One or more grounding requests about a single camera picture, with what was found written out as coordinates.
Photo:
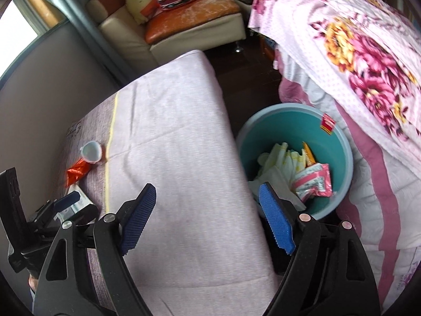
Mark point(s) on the pink snack wrapper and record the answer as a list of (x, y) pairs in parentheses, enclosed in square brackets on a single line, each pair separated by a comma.
[(312, 181)]

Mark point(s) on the white crumpled paper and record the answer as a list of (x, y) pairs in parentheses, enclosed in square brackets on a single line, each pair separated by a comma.
[(279, 177)]

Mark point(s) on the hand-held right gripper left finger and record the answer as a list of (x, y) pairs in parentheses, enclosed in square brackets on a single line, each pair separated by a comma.
[(140, 218)]

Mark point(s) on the grey blue curtain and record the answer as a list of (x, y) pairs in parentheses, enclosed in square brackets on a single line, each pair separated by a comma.
[(85, 23)]

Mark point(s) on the wooden window frame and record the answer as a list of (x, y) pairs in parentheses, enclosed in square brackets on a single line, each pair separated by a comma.
[(42, 3)]

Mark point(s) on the crumpled orange wrapper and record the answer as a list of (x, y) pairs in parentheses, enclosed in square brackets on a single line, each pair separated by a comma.
[(77, 171)]

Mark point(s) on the floral pink bed sheet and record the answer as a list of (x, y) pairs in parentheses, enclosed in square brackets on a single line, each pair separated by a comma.
[(345, 39)]

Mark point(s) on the white yellow wrapper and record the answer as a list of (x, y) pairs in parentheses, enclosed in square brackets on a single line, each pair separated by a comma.
[(289, 161)]

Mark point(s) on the small white cup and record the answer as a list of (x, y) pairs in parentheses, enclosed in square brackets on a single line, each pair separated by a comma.
[(91, 151)]

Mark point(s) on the person's left forearm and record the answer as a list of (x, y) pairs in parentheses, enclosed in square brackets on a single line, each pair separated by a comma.
[(33, 284)]

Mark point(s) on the pink white quilted bedspread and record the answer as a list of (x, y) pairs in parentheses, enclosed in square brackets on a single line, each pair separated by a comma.
[(378, 204)]

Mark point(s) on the teal plastic trash bin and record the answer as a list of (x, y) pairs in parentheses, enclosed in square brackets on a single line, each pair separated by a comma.
[(289, 128)]

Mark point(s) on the white blue printed packet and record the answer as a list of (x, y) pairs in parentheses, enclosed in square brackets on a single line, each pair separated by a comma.
[(82, 200)]

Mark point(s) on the yellow plush pillow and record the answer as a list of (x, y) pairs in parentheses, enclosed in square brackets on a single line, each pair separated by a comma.
[(139, 3)]

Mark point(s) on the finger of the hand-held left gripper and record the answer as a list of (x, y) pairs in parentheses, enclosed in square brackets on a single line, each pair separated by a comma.
[(86, 213), (67, 200)]

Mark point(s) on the narrow orange wrapper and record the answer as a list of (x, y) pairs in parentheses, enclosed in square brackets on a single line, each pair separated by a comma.
[(309, 156)]

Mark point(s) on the cream leather sofa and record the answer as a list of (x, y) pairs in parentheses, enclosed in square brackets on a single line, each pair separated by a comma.
[(131, 39)]

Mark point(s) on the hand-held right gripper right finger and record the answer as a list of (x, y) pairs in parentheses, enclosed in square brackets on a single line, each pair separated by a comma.
[(276, 221)]

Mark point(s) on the orange leather seat cushion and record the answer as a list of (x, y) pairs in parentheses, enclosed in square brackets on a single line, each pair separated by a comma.
[(197, 16)]

